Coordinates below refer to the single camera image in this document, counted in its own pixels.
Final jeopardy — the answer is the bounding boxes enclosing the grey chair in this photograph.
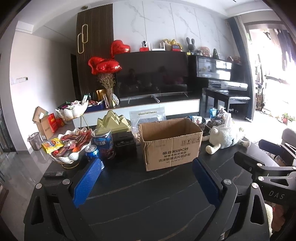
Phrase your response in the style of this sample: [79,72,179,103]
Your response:
[281,128,296,147]

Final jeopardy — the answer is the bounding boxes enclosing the white plush sheep toy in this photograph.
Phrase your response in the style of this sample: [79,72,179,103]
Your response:
[202,125,251,155]

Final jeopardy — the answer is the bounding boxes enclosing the yellow chips bag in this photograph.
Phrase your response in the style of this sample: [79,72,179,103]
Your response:
[42,138,64,154]

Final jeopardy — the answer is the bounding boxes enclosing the black piano bench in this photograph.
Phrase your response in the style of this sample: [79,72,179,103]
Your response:
[205,87,251,114]

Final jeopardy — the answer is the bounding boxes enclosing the blue soda can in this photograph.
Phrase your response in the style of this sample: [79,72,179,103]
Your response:
[85,145,99,161]

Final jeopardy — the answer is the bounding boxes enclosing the white shell snack bowl lower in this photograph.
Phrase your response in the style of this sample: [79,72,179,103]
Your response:
[49,127,92,170]

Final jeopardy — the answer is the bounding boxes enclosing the white shell snack bowl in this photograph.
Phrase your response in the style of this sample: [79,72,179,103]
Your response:
[55,100,88,121]
[49,127,92,170]

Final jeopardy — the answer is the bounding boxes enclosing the grey waste bin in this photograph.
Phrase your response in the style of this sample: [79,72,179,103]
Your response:
[27,132,43,151]

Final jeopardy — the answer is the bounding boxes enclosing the blue snack canister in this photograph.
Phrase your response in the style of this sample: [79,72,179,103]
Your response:
[91,129,115,161]

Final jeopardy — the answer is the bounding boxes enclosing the open cardboard box on floor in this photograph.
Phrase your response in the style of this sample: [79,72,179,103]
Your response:
[32,106,65,140]

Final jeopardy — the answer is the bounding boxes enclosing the black tissue box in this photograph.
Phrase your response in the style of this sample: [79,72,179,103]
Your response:
[112,131,137,158]

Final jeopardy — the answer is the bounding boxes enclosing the white shell snack bowl upper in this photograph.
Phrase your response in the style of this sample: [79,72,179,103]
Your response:
[55,100,88,121]

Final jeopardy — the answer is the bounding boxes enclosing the brown cardboard box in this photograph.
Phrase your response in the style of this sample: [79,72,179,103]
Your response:
[139,118,203,172]

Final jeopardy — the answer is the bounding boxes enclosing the white tv cabinet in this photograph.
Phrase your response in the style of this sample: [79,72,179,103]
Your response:
[73,99,200,128]

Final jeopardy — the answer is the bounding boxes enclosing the yellow mountain shaped ornament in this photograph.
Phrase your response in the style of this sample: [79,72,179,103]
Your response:
[94,110,131,135]

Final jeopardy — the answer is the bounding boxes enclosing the black upright piano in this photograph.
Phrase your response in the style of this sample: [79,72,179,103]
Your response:
[188,55,251,119]

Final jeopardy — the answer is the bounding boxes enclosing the clear plastic zip bag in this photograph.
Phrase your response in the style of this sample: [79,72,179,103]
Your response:
[129,107,166,134]

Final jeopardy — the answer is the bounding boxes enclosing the black rabbit figurine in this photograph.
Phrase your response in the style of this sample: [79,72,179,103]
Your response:
[186,37,196,53]

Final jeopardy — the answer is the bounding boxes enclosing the dried flower vase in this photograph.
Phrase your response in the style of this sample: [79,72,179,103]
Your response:
[98,73,115,108]

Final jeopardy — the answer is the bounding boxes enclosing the red heart foil balloon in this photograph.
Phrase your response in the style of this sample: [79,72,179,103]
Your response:
[88,57,122,75]

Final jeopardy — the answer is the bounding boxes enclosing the large black television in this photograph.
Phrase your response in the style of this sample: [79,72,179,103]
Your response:
[114,51,193,99]

